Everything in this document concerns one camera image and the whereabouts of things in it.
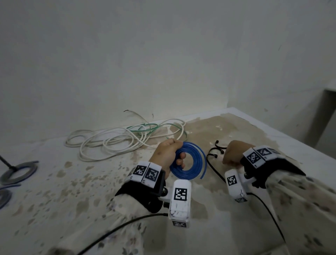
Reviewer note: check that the person's right hand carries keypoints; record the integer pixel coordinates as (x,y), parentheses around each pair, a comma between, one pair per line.
(236,152)

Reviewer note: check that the person's left hand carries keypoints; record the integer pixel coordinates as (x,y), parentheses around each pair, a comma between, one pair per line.
(165,155)

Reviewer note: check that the person's right forearm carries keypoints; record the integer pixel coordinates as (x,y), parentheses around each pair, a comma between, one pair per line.
(304,210)

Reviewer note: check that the person's left forearm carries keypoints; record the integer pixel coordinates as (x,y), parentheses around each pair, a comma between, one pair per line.
(110,228)

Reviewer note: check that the black right wristband with markers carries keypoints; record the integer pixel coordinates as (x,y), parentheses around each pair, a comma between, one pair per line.
(278,168)

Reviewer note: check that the black wristband with markers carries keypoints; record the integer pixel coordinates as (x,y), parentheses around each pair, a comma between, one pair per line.
(136,194)
(278,168)

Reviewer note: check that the black left wristband with markers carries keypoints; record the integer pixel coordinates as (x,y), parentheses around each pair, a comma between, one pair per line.
(136,194)

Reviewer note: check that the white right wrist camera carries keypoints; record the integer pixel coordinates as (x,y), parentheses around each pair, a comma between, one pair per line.
(236,191)

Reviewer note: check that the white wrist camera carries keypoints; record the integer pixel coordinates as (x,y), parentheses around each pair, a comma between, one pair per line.
(179,210)
(236,191)

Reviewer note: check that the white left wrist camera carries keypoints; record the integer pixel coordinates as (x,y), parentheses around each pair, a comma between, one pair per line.
(179,210)

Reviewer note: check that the black right camera lead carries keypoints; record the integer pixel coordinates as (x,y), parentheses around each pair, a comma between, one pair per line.
(267,207)

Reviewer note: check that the black camera lead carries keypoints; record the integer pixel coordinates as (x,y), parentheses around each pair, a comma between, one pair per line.
(267,207)
(147,216)

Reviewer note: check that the black left camera lead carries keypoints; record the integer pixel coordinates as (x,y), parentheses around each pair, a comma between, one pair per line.
(147,216)

